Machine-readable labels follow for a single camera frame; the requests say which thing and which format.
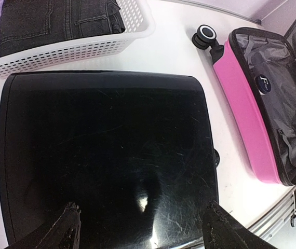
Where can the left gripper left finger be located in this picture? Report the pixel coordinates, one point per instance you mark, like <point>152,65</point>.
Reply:
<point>62,230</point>

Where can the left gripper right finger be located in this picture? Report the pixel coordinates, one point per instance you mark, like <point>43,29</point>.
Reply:
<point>222,230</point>

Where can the pink and black case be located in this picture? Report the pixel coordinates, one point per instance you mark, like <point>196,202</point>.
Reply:
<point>133,150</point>

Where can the pink hard-shell suitcase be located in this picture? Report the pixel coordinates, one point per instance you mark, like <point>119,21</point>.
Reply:
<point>267,123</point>

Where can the black jeans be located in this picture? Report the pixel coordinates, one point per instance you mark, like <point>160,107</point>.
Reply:
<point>28,24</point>

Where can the white plastic mesh basket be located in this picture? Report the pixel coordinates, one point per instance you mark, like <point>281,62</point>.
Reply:
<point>138,21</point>

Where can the navy round powder compact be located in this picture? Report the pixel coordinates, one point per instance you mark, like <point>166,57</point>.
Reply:
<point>263,84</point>

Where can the curved aluminium rail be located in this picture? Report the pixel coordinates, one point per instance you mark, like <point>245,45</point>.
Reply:
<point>279,215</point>

